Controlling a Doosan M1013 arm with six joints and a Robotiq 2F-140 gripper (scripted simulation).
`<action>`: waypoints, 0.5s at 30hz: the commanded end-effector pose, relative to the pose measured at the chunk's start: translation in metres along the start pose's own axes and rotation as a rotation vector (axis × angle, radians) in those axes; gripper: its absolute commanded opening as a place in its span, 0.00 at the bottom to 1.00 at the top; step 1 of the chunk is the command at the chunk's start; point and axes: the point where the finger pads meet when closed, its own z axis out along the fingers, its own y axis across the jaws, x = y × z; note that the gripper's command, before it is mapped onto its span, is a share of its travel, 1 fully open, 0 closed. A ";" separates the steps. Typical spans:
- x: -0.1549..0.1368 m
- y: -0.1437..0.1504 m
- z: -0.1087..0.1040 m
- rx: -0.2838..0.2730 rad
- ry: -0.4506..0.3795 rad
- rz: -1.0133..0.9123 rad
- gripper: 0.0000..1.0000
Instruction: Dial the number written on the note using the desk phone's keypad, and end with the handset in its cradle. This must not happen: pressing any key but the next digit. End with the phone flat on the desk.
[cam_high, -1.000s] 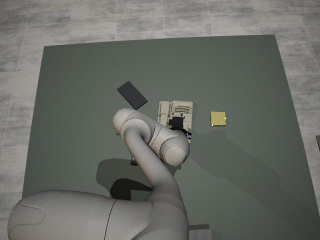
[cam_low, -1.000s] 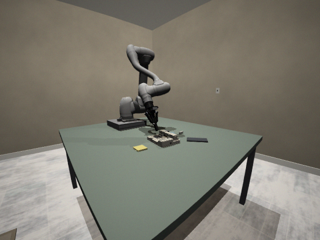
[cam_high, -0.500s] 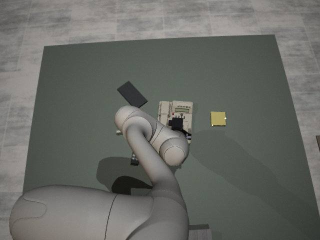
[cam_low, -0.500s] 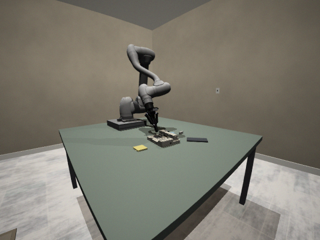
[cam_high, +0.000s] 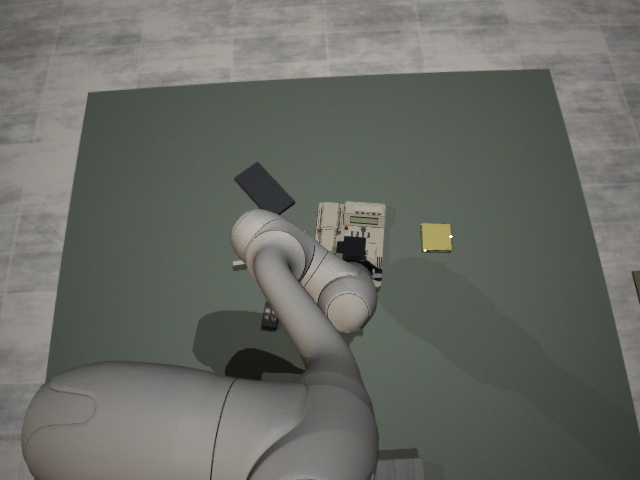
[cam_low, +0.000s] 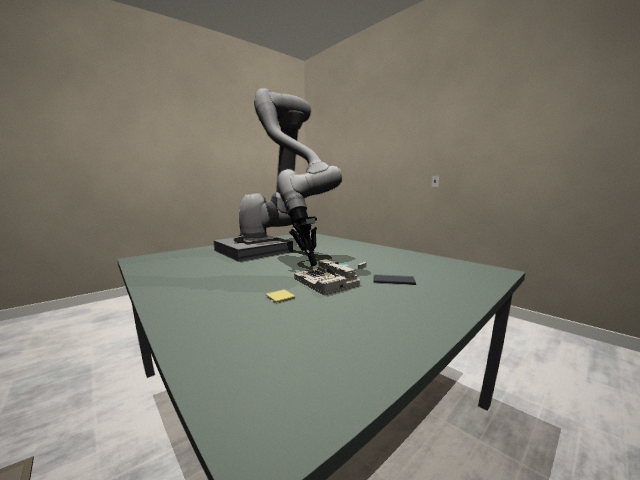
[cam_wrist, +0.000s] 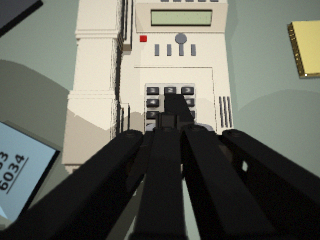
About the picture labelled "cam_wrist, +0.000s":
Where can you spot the yellow sticky note pad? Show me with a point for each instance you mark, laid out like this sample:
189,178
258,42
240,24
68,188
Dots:
305,38

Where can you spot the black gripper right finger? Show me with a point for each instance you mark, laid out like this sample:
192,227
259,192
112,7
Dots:
273,192

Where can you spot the light blue sticky note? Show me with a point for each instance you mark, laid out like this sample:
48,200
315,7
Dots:
24,164

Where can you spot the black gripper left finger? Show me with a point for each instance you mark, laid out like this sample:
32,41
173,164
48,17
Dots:
87,204

